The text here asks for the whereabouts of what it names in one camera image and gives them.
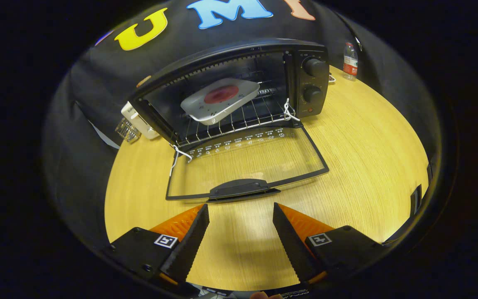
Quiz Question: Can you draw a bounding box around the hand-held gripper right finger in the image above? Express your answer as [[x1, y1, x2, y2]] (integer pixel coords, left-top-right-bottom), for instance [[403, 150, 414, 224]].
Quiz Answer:
[[272, 202, 389, 287]]

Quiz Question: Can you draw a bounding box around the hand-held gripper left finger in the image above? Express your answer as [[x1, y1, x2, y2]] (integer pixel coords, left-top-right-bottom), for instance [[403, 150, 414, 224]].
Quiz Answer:
[[102, 203, 210, 291]]

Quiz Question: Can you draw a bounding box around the white square plate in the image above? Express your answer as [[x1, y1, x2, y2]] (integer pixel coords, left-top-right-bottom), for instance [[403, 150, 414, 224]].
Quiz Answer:
[[180, 78, 261, 126]]

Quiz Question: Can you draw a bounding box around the pink ham slice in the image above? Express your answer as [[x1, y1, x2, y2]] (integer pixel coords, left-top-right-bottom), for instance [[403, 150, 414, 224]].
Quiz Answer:
[[204, 85, 240, 104]]

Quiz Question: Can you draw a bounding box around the black toaster oven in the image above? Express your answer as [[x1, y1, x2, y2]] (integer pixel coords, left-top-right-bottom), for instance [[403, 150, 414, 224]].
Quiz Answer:
[[128, 38, 331, 203]]

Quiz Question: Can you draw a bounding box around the white pop-up toaster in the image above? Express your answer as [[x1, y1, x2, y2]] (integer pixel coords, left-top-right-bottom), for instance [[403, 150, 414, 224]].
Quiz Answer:
[[121, 101, 161, 140]]

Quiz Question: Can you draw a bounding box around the clear water bottle red label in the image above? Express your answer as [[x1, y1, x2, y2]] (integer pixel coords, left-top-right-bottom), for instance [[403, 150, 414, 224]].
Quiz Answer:
[[343, 42, 359, 81]]

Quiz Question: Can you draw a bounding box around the wire mesh basket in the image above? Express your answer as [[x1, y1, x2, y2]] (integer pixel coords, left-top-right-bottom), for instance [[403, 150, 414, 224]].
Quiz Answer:
[[115, 118, 142, 144]]

